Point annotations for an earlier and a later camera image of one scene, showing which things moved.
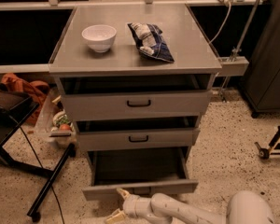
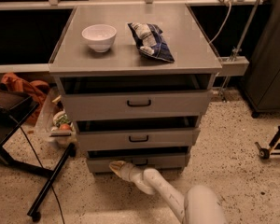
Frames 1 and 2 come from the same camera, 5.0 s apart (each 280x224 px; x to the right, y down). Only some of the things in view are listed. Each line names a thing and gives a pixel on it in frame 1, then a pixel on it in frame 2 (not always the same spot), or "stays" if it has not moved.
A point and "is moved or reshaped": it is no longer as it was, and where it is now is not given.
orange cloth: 35,90 stays
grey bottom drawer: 139,170 is moved or reshaped
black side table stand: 9,109 stays
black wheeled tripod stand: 264,153 stays
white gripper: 133,205 → 127,172
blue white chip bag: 149,41 stays
